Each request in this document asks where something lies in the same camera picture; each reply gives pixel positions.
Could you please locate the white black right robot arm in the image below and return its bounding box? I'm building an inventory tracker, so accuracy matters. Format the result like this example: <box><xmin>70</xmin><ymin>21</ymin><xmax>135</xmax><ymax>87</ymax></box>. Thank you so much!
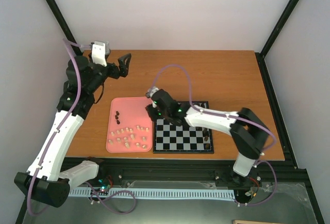
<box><xmin>145</xmin><ymin>87</ymin><xmax>271</xmax><ymax>178</ymax></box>

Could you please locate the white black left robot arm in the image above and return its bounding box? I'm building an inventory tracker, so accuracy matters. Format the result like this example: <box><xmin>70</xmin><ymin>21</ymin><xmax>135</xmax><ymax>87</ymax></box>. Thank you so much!
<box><xmin>14</xmin><ymin>54</ymin><xmax>131</xmax><ymax>207</ymax></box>

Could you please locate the black white chessboard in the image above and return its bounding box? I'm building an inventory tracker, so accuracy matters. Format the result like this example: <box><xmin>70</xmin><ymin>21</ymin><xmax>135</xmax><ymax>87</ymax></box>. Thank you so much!
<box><xmin>152</xmin><ymin>101</ymin><xmax>215</xmax><ymax>154</ymax></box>

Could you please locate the pink plastic tray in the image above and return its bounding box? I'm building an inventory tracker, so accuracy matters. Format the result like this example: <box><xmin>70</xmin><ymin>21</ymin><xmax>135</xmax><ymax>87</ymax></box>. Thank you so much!
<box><xmin>106</xmin><ymin>97</ymin><xmax>153</xmax><ymax>153</ymax></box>

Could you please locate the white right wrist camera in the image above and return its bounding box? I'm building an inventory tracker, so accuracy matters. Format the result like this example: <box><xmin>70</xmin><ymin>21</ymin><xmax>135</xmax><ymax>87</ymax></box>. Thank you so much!
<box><xmin>145</xmin><ymin>86</ymin><xmax>159</xmax><ymax>98</ymax></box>

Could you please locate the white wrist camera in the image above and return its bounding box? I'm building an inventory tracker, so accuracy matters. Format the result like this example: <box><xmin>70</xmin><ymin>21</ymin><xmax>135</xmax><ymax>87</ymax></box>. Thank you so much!
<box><xmin>145</xmin><ymin>86</ymin><xmax>159</xmax><ymax>98</ymax></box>
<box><xmin>91</xmin><ymin>41</ymin><xmax>110</xmax><ymax>67</ymax></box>

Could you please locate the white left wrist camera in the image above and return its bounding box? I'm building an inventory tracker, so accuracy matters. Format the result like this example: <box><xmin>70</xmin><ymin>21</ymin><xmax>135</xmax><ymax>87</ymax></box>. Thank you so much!
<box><xmin>91</xmin><ymin>41</ymin><xmax>110</xmax><ymax>67</ymax></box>

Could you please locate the black aluminium frame post left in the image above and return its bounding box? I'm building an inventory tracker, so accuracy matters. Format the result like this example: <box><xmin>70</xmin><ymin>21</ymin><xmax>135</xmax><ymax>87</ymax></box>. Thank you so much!
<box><xmin>45</xmin><ymin>0</ymin><xmax>76</xmax><ymax>43</ymax></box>

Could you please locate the black aluminium frame post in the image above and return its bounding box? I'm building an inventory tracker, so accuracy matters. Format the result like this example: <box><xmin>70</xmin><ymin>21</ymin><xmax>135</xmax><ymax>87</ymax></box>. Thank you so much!
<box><xmin>260</xmin><ymin>0</ymin><xmax>300</xmax><ymax>59</ymax></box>
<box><xmin>45</xmin><ymin>0</ymin><xmax>76</xmax><ymax>43</ymax></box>

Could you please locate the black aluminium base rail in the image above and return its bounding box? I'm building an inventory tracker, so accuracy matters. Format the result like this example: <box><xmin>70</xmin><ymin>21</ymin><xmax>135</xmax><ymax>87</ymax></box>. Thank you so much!
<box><xmin>33</xmin><ymin>158</ymin><xmax>307</xmax><ymax>190</ymax></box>

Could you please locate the light blue slotted cable duct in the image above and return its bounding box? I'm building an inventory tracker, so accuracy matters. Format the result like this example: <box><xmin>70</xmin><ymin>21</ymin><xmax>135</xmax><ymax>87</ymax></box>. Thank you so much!
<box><xmin>69</xmin><ymin>186</ymin><xmax>235</xmax><ymax>201</ymax></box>

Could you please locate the black side frame rail right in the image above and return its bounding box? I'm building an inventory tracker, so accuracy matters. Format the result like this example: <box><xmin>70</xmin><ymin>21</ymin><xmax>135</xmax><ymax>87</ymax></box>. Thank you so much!
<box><xmin>255</xmin><ymin>53</ymin><xmax>298</xmax><ymax>167</ymax></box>

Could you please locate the black aluminium frame post right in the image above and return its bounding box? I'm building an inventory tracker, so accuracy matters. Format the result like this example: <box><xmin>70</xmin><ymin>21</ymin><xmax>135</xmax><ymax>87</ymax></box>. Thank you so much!
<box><xmin>260</xmin><ymin>0</ymin><xmax>300</xmax><ymax>59</ymax></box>

